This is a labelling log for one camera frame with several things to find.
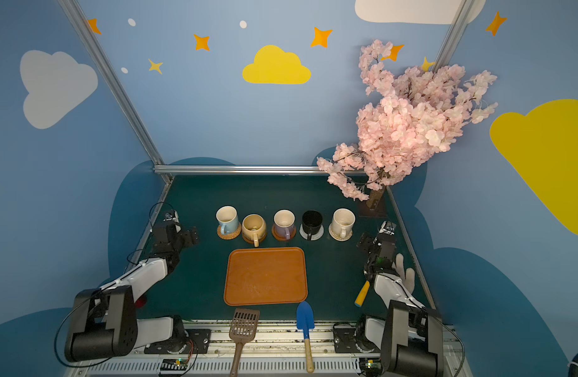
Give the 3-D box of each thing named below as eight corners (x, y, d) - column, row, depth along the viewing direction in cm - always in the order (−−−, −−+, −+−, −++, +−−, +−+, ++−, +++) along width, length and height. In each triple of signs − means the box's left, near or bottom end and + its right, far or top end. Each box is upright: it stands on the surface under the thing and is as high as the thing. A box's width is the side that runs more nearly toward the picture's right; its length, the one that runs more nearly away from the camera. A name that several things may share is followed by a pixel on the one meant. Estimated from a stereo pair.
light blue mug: (218, 241, 100) (212, 227, 92) (223, 220, 107) (217, 206, 98) (237, 241, 100) (232, 227, 92) (240, 220, 107) (236, 206, 98)
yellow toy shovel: (353, 304, 84) (355, 302, 82) (363, 280, 89) (365, 279, 87) (360, 308, 83) (361, 306, 81) (369, 284, 88) (371, 282, 87)
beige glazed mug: (243, 251, 97) (239, 240, 90) (246, 226, 105) (243, 213, 98) (264, 251, 97) (262, 240, 90) (266, 226, 105) (264, 214, 98)
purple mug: (270, 240, 102) (268, 227, 93) (278, 220, 109) (277, 206, 100) (289, 246, 100) (289, 233, 92) (296, 225, 107) (297, 211, 99)
